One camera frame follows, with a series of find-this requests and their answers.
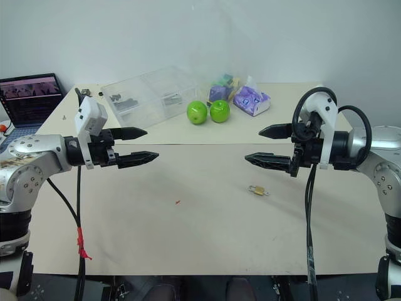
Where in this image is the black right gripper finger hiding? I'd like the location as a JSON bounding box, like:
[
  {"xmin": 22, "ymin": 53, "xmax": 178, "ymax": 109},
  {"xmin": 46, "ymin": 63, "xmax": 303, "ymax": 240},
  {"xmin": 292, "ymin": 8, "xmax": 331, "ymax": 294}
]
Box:
[
  {"xmin": 244, "ymin": 152, "xmax": 296, "ymax": 174},
  {"xmin": 258, "ymin": 123, "xmax": 295, "ymax": 140}
]

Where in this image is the clear plastic drawer box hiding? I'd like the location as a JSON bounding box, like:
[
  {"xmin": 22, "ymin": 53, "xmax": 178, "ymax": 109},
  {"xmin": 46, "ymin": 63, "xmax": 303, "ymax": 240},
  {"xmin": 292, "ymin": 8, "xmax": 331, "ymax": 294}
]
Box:
[{"xmin": 100, "ymin": 65, "xmax": 202, "ymax": 129}]

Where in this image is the purple tissue pack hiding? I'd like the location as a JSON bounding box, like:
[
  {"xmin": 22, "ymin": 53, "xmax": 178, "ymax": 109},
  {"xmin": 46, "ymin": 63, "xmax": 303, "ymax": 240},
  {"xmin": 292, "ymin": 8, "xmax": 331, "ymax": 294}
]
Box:
[{"xmin": 232, "ymin": 75, "xmax": 272, "ymax": 117}]

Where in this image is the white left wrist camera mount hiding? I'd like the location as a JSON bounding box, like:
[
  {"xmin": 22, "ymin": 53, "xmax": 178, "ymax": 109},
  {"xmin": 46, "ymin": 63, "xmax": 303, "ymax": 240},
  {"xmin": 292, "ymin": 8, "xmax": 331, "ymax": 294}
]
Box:
[{"xmin": 74, "ymin": 96, "xmax": 109, "ymax": 171}]

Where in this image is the clear bag of colourful blocks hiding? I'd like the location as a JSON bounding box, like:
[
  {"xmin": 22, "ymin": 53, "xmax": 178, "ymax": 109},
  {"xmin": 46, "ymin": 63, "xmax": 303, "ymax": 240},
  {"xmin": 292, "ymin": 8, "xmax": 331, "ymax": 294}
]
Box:
[{"xmin": 206, "ymin": 73, "xmax": 242, "ymax": 106}]

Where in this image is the open laptop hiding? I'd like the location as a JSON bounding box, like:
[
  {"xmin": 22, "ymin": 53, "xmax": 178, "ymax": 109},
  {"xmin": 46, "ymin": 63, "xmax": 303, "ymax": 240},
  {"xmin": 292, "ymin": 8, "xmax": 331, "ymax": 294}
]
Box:
[{"xmin": 0, "ymin": 73, "xmax": 65, "ymax": 155}]

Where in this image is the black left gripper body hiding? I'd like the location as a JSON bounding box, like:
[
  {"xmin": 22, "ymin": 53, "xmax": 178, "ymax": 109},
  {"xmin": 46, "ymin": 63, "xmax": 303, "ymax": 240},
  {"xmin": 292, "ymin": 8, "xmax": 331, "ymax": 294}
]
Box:
[{"xmin": 88, "ymin": 129, "xmax": 120, "ymax": 169}]

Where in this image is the red tape on cable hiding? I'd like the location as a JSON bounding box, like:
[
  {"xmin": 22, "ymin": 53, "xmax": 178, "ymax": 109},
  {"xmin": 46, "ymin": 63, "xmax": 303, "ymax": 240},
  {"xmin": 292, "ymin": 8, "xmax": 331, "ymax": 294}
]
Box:
[{"xmin": 76, "ymin": 228, "xmax": 93, "ymax": 261}]

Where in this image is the green apple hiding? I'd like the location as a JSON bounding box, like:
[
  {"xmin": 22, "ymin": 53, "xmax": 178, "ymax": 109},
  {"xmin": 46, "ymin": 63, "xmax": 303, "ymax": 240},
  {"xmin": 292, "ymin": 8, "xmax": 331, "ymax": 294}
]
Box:
[
  {"xmin": 186, "ymin": 100, "xmax": 209, "ymax": 125},
  {"xmin": 209, "ymin": 99, "xmax": 231, "ymax": 124}
]

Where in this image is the small brass padlock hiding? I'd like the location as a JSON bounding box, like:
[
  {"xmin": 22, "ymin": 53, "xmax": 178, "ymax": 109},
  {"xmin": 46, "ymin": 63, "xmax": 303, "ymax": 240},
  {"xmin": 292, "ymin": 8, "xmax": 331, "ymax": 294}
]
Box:
[{"xmin": 247, "ymin": 184, "xmax": 266, "ymax": 197}]

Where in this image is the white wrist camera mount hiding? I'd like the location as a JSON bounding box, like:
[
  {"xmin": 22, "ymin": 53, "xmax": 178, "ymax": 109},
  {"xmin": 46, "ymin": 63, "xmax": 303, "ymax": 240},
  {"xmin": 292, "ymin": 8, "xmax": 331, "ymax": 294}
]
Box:
[
  {"xmin": 74, "ymin": 96, "xmax": 109, "ymax": 171},
  {"xmin": 299, "ymin": 86, "xmax": 340, "ymax": 171}
]

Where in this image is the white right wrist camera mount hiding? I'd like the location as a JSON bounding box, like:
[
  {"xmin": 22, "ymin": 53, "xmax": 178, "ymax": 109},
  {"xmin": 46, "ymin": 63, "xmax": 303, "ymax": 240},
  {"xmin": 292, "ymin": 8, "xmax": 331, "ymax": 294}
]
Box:
[{"xmin": 299, "ymin": 86, "xmax": 340, "ymax": 171}]

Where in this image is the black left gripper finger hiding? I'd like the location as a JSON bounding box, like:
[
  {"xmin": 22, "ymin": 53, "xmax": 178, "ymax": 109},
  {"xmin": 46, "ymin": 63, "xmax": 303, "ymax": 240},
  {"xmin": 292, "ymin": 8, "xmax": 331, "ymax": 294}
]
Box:
[
  {"xmin": 111, "ymin": 127, "xmax": 148, "ymax": 141},
  {"xmin": 116, "ymin": 150, "xmax": 160, "ymax": 170}
]

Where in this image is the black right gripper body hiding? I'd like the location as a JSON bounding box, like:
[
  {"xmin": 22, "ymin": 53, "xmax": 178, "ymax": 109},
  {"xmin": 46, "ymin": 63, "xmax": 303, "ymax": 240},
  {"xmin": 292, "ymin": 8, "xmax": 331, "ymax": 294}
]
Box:
[{"xmin": 289, "ymin": 111, "xmax": 326, "ymax": 178}]

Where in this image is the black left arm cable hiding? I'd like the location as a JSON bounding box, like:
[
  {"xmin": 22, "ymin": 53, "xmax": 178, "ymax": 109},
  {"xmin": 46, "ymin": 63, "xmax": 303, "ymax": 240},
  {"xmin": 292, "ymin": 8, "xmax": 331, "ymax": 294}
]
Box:
[{"xmin": 46, "ymin": 87, "xmax": 93, "ymax": 301}]

